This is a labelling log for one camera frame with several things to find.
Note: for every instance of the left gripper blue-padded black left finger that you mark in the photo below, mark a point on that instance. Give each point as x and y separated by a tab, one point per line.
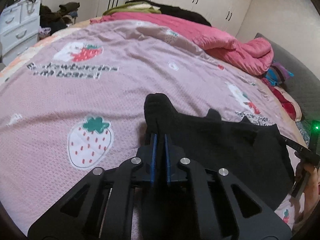
100	205

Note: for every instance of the hot pink comforter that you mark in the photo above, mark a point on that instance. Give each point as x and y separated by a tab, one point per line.
254	57

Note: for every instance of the pile of dark clothes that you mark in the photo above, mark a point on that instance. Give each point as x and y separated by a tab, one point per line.
52	22

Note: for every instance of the person's right hand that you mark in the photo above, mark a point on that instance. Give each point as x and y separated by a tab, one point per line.
311	193

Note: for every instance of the dark floral bed sheet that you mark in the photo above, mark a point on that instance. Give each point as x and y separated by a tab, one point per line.
303	132

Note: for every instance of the olive green blanket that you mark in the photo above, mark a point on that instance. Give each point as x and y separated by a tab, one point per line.
144	7

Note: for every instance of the red patterned blanket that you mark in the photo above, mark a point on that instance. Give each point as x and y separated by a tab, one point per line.
286	100

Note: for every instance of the black garment on bed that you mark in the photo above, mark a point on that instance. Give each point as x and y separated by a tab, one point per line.
177	12

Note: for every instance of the grey quilted headboard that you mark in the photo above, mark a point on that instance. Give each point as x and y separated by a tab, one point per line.
303	87

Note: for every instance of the white drawer cabinet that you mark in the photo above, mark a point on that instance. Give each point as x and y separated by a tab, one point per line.
20	24

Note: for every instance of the black sweatshirt with orange patches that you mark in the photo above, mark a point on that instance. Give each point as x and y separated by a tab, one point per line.
256	155

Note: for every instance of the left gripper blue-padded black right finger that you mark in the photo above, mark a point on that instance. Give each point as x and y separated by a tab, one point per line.
223	206

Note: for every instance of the striped colourful pillow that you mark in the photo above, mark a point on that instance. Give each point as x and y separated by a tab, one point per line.
277	74

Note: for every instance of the pink strawberry print quilt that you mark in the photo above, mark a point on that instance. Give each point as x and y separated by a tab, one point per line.
76	103

